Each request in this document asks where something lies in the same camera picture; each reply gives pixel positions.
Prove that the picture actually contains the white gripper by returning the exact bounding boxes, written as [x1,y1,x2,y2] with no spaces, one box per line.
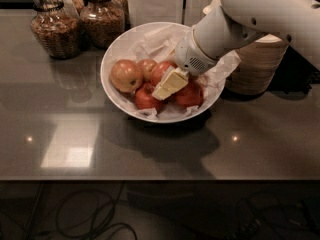
[152,29,218,100]

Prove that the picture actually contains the red apple with sticker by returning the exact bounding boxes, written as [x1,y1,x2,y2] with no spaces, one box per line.
[150,61,176,86]

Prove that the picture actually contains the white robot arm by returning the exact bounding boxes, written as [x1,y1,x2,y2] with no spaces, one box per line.
[153,0,320,100]

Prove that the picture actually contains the red apple front right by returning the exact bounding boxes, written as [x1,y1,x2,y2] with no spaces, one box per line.
[168,80,204,108]

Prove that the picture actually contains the red apple front left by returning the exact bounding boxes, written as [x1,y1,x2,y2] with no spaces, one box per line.
[134,82,164,111]

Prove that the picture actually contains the small apple at back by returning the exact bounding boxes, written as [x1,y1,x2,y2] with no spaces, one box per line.
[137,59,157,82]

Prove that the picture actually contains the white ceramic bowl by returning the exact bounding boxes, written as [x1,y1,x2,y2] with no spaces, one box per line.
[100,21,226,124]

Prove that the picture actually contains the yellowish red apple left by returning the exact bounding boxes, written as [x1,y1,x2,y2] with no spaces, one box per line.
[109,59,143,93]

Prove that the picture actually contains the paper bowl stack front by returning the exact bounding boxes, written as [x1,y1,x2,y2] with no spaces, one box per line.
[226,35,288,96]

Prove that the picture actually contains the paper bowl stack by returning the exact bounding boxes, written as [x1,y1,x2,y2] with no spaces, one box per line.
[226,35,288,96]
[202,0,221,26]

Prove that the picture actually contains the paper bowl stack rear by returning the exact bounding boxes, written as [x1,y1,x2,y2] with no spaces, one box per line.
[202,0,221,26]

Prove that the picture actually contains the white paper liner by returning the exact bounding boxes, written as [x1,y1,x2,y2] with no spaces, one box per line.
[114,22,240,123]

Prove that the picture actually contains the glass granola jar right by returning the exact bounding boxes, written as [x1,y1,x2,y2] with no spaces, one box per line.
[80,0,125,49]

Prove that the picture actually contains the glass granola jar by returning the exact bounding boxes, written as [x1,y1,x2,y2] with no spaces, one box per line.
[80,0,125,49]
[30,0,81,59]

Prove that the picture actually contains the glass granola jar left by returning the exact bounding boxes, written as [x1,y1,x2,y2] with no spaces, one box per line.
[30,0,81,59]

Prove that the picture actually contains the black floor cable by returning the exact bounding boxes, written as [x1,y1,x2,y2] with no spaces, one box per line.
[19,181,139,240]

